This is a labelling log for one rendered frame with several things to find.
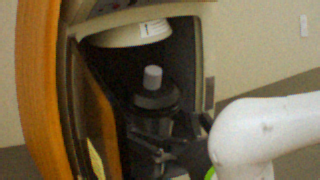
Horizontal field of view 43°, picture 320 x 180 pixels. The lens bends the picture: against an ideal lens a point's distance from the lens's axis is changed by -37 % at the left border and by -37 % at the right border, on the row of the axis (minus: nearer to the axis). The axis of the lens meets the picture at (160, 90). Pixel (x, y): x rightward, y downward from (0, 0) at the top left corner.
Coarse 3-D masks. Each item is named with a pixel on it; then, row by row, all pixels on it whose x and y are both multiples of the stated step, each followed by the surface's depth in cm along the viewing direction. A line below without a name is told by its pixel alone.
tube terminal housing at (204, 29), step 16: (64, 0) 94; (64, 16) 94; (112, 16) 97; (128, 16) 99; (144, 16) 101; (160, 16) 103; (208, 16) 108; (64, 32) 94; (80, 32) 95; (208, 32) 109; (64, 48) 95; (208, 48) 111; (64, 64) 96; (208, 64) 112; (64, 80) 97; (64, 96) 99; (64, 112) 102; (208, 112) 116; (64, 128) 106; (64, 144) 111
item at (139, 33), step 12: (132, 24) 104; (144, 24) 105; (156, 24) 107; (168, 24) 111; (96, 36) 106; (108, 36) 105; (120, 36) 104; (132, 36) 104; (144, 36) 105; (156, 36) 106
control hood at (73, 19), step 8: (72, 0) 88; (80, 0) 84; (88, 0) 83; (96, 0) 85; (184, 0) 100; (192, 0) 101; (200, 0) 102; (208, 0) 102; (216, 0) 103; (72, 8) 88; (80, 8) 85; (88, 8) 86; (128, 8) 95; (72, 16) 89; (80, 16) 88; (72, 24) 90
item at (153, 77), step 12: (144, 72) 102; (156, 72) 101; (132, 84) 103; (144, 84) 102; (156, 84) 102; (168, 84) 104; (132, 96) 101; (144, 96) 101; (156, 96) 101; (168, 96) 102; (156, 108) 101
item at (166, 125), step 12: (120, 84) 105; (120, 96) 102; (180, 96) 104; (132, 108) 100; (144, 108) 101; (168, 108) 101; (144, 120) 102; (156, 120) 102; (168, 120) 104; (156, 132) 104; (168, 132) 106; (132, 156) 108; (144, 156) 107; (132, 168) 110; (144, 168) 110; (156, 168) 110
